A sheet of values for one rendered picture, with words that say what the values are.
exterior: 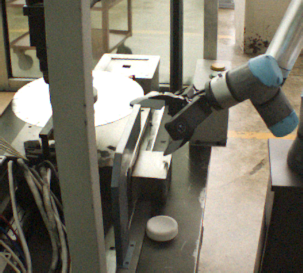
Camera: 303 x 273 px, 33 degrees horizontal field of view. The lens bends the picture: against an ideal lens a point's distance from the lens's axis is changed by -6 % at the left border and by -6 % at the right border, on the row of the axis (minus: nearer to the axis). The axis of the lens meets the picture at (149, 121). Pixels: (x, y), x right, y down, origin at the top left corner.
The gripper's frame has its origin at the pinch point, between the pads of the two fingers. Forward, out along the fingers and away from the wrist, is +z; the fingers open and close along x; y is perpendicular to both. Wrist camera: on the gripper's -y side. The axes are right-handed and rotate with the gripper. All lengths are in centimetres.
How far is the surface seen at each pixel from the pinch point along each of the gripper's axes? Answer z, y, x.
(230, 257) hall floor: 37, 60, -82
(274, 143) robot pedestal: -16.2, 29.3, -27.8
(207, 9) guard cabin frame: -12, 49, 13
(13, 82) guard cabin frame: 59, 37, 26
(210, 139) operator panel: -2.4, 21.7, -16.0
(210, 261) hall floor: 43, 55, -78
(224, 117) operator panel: -9.3, 22.4, -12.1
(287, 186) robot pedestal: -21.5, 8.4, -31.5
